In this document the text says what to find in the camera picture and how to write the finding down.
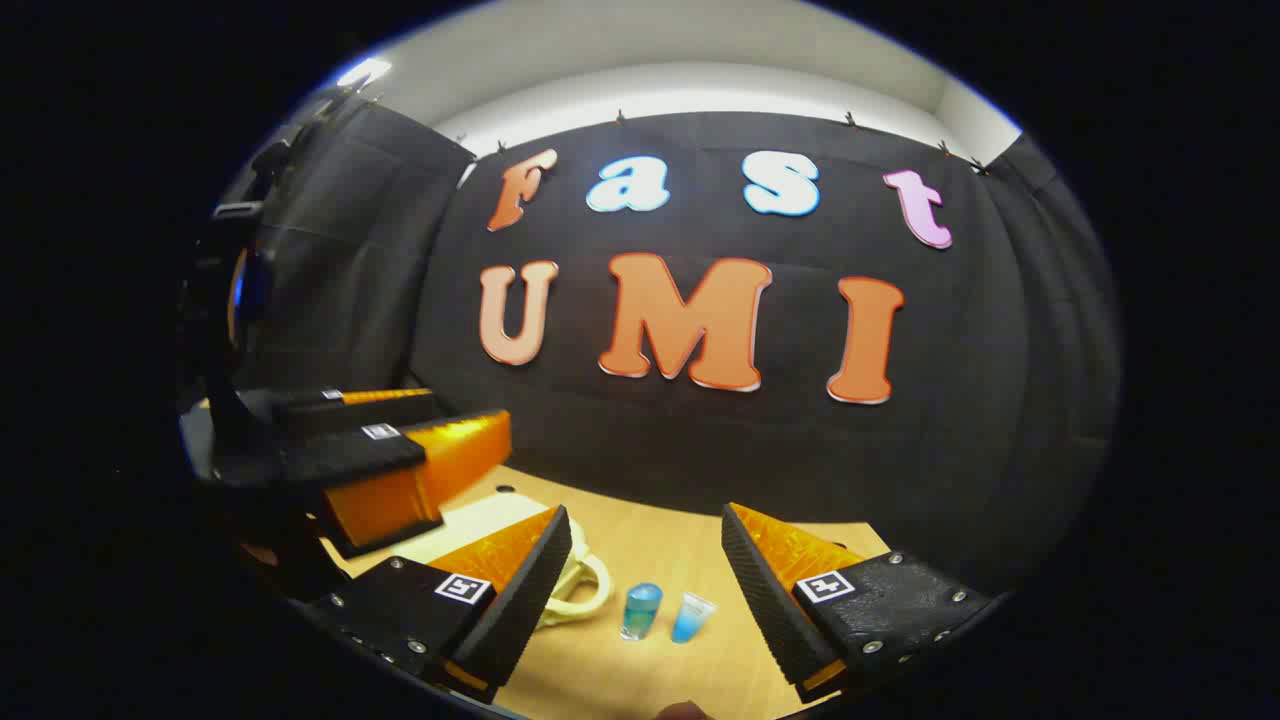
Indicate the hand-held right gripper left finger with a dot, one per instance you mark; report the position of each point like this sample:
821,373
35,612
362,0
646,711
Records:
525,595

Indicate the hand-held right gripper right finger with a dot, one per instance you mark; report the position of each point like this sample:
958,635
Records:
765,600

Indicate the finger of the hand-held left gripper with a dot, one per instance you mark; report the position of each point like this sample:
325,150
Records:
330,408
300,455

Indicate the blue skin care tube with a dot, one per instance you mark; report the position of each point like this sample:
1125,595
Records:
690,620

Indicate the blue skin care bottle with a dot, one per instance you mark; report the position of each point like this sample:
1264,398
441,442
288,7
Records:
640,610

